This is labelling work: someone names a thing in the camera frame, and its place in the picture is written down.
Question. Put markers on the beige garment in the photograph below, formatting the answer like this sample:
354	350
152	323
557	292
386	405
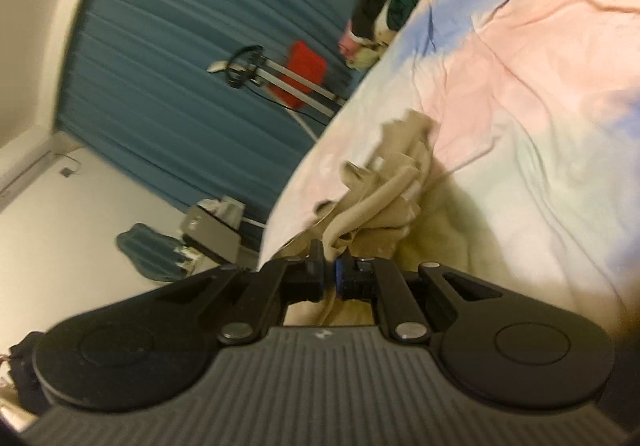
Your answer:
371	206

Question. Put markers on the grey box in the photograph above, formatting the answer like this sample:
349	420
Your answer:
212	233

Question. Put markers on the teal curtain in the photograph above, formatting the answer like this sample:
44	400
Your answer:
175	51

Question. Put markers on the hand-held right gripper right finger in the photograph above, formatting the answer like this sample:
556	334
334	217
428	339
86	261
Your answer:
342	276

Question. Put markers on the red box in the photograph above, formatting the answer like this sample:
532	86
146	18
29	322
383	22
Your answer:
300	74

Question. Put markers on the pastel tie-dye blanket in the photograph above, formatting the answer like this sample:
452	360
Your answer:
525	101

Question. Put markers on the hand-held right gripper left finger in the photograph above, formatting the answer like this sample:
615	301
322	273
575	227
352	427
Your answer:
314	272

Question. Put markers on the dark bag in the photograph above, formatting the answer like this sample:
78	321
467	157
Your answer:
25	376

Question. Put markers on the teal cloth on floor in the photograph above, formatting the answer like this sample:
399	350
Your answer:
150	248

